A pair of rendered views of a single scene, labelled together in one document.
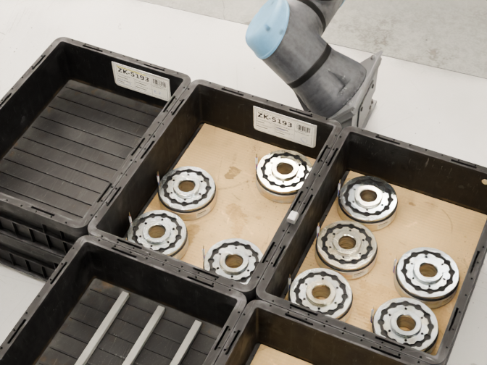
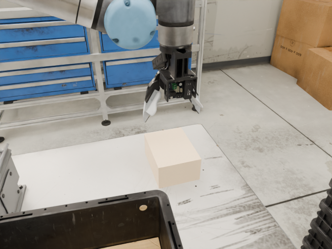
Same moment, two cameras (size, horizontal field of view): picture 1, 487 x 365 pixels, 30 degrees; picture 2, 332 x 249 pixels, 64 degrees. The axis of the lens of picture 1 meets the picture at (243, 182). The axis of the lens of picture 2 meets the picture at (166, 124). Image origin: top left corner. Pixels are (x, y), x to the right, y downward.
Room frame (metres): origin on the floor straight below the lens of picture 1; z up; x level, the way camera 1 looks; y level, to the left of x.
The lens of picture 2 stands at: (0.76, -0.27, 1.24)
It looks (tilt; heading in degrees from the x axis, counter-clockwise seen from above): 33 degrees down; 321
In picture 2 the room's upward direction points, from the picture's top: straight up
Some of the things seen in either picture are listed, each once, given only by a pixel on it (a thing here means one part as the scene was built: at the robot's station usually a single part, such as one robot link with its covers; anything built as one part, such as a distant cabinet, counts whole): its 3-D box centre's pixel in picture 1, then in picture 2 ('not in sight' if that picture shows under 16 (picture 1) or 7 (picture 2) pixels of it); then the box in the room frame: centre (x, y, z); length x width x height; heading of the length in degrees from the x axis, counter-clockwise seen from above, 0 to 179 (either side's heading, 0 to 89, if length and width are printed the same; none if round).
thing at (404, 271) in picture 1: (427, 272); not in sight; (0.85, -0.30, 0.86); 0.10 x 0.10 x 0.01
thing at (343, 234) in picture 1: (346, 242); not in sight; (0.91, -0.17, 0.86); 0.05 x 0.05 x 0.01
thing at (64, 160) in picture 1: (75, 147); not in sight; (1.14, 0.31, 0.87); 0.40 x 0.30 x 0.11; 154
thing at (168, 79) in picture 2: not in sight; (176, 70); (1.20, -0.65, 1.01); 0.09 x 0.08 x 0.12; 158
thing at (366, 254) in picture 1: (346, 244); not in sight; (0.91, -0.17, 0.86); 0.10 x 0.10 x 0.01
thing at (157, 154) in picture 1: (221, 198); not in sight; (1.01, 0.04, 0.87); 0.40 x 0.30 x 0.11; 154
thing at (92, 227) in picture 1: (220, 179); not in sight; (1.01, 0.04, 0.92); 0.40 x 0.30 x 0.02; 154
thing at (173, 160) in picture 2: not in sight; (170, 155); (1.22, -0.66, 0.74); 0.16 x 0.12 x 0.07; 158
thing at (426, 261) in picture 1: (427, 270); not in sight; (0.85, -0.30, 0.86); 0.05 x 0.05 x 0.01
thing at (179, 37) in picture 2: not in sight; (177, 34); (1.20, -0.65, 1.09); 0.08 x 0.08 x 0.05
